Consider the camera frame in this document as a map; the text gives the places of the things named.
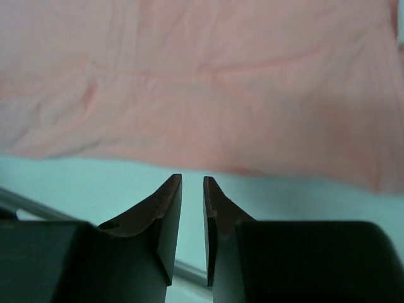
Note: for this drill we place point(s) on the pink t shirt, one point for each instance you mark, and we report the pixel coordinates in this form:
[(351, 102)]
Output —
[(250, 87)]

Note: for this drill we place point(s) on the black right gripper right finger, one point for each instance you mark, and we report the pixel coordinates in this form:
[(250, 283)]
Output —
[(295, 261)]

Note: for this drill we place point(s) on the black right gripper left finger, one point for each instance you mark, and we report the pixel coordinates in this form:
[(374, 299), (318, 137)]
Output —
[(47, 256)]

